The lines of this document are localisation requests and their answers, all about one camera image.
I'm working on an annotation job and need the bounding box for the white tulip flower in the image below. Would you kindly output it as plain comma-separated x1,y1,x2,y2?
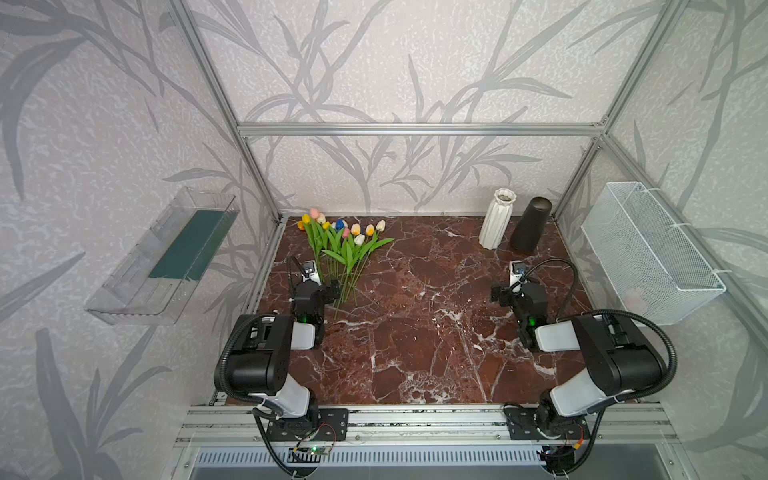
325,232,394,304

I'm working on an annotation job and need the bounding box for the blue tulip flower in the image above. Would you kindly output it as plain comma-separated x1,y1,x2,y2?
332,219,349,265

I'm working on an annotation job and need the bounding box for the white ribbed ceramic vase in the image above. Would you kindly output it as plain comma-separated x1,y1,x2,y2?
479,188,517,250

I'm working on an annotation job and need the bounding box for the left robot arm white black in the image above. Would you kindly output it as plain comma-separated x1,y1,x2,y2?
214,280,340,429

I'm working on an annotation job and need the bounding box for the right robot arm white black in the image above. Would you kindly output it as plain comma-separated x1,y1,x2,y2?
490,281,678,439

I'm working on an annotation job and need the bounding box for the black cylindrical vase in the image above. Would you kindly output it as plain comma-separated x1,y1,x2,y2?
510,197,552,253

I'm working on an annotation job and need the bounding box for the bundle of tulips with band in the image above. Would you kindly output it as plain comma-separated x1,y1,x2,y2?
297,208,338,283

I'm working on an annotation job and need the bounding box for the pink tulip flower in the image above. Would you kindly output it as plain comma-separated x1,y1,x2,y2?
305,208,327,265

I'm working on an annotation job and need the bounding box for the green circuit board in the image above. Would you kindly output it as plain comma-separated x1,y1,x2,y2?
292,445,333,456

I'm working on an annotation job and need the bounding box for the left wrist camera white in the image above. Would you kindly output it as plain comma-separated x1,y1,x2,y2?
302,260,322,285

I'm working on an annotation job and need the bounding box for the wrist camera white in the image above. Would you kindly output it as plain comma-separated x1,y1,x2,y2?
509,261,528,287
302,260,322,285

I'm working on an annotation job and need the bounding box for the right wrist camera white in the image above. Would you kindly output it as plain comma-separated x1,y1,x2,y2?
509,261,528,287

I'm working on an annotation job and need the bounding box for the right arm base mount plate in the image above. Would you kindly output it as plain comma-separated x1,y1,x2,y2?
502,403,591,443

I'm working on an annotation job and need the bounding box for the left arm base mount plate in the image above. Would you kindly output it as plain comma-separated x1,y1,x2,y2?
266,408,350,442

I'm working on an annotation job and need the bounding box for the white wire mesh basket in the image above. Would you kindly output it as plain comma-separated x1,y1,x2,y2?
582,181,726,326

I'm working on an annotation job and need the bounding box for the clear plastic wall tray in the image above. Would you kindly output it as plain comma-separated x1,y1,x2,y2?
85,187,240,326

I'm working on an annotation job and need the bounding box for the aluminium frame front rail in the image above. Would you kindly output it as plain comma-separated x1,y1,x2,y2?
174,403,680,448

